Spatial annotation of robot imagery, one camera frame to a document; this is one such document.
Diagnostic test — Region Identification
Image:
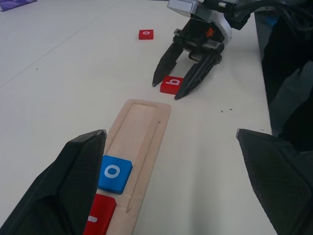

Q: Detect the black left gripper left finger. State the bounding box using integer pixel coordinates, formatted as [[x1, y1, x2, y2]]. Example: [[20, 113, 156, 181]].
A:
[[0, 129, 108, 235]]

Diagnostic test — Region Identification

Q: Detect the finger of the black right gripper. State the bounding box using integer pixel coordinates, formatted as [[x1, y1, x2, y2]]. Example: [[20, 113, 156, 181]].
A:
[[151, 43, 183, 88], [173, 54, 223, 100]]

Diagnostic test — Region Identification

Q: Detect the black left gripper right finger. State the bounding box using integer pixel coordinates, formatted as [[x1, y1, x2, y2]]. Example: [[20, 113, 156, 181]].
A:
[[236, 128, 313, 235]]

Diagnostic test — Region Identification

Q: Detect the red letter b block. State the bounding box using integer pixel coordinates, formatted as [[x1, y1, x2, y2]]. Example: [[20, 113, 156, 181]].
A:
[[160, 75, 184, 95]]

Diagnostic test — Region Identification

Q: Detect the red letter o block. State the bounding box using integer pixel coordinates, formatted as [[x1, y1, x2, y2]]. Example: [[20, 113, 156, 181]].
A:
[[138, 29, 155, 41]]

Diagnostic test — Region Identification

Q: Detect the red letter r block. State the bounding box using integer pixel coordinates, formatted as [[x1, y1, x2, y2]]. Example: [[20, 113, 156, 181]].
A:
[[83, 193, 117, 235]]

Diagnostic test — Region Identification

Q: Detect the blue letter o block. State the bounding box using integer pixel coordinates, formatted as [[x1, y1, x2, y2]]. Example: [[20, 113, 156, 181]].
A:
[[97, 155, 134, 195]]

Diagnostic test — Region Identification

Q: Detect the long wooden letter tray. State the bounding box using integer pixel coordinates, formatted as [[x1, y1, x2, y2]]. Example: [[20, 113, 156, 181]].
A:
[[96, 98, 172, 235]]

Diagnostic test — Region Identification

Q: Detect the dark grey robot body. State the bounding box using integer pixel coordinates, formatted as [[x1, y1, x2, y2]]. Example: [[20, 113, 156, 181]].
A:
[[254, 9, 313, 154]]

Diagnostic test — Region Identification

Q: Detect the purple tissue pack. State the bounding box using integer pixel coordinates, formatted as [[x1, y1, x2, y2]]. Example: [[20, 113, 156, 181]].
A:
[[0, 0, 38, 12]]

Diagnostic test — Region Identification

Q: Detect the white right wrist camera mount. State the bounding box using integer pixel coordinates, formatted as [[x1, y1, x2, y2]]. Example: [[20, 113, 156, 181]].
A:
[[167, 0, 232, 47]]

